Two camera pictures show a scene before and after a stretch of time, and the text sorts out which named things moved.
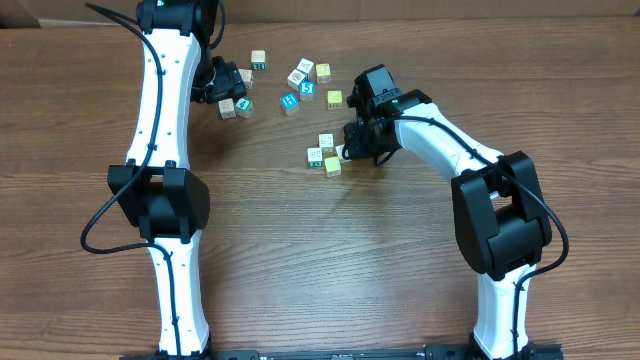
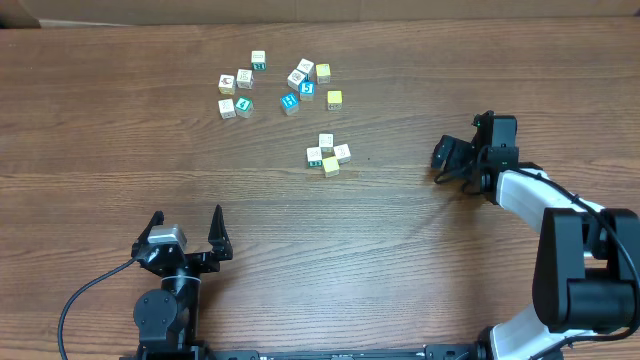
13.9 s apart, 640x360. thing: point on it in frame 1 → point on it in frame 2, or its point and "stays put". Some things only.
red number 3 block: [339, 150] stays put
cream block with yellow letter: [326, 142] stays put
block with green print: [315, 157] stays put
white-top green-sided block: [332, 166] stays put
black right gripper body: [357, 138] → [451, 154]
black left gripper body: [230, 83] → [187, 259]
